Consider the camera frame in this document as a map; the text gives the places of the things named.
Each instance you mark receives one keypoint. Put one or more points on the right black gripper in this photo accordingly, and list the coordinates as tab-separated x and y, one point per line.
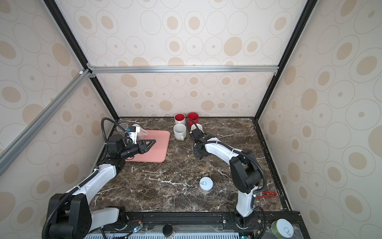
195	152

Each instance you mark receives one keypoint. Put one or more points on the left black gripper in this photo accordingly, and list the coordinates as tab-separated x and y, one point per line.
143	148

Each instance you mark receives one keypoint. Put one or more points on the white ribbed mug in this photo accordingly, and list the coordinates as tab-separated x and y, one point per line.
197	126

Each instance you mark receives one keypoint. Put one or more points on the cream speckled mug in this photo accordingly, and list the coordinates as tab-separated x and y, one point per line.
180	131

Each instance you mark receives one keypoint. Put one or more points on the white mug red inside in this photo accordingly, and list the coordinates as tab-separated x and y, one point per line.
180	119

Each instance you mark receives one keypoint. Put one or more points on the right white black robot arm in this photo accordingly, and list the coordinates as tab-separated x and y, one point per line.
247	175

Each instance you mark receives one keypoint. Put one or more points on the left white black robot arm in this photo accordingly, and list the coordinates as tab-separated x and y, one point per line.
69	215

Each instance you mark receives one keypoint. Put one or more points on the pale pink mug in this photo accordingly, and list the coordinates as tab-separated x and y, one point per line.
141	133

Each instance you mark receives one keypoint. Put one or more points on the tall dark grey mug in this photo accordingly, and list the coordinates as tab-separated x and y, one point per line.
122	127

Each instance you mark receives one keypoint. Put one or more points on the pink plastic tray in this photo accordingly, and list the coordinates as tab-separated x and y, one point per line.
157	154

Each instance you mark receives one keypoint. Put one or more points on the white lidded small can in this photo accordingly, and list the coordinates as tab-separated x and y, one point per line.
206	185

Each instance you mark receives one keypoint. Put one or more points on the black round knob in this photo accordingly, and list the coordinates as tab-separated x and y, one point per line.
168	230

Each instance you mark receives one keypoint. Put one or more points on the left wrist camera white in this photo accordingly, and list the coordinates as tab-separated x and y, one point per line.
133	133

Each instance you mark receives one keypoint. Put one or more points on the black base frame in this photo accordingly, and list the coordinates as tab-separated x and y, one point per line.
205	225

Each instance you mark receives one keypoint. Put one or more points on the horizontal aluminium rail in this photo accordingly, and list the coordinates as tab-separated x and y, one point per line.
182	69

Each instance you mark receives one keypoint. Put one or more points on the red handled tool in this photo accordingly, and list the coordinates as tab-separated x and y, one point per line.
266	194

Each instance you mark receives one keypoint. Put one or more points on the diagonal aluminium rail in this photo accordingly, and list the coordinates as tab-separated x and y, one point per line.
10	154

